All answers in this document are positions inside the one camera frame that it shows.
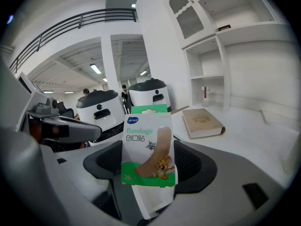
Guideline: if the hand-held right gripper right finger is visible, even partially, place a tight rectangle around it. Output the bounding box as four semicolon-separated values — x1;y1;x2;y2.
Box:
150;140;287;226

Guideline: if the black metal railing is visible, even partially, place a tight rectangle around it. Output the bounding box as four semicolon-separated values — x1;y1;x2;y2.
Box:
8;8;138;74

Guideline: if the tan hardcover book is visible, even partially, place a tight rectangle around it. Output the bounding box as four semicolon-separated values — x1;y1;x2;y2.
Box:
182;108;227;139

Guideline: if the small green packet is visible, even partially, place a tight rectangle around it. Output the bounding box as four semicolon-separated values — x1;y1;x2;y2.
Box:
120;103;177;188

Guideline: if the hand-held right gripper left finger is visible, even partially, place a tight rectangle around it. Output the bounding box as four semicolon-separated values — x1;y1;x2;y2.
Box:
55;140;123;221

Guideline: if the white and black delivery robot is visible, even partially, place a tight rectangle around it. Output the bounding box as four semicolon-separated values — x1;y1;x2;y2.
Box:
127;77;172;113
75;89;126;137

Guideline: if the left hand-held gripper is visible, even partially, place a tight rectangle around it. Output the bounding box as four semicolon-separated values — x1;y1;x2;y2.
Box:
16;72;103;144

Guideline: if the white shelf cabinet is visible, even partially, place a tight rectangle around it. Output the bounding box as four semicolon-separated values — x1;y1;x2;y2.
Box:
164;0;301;114

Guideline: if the clear bottle with brown band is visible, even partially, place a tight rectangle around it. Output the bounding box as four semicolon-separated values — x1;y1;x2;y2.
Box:
200;86;212;107

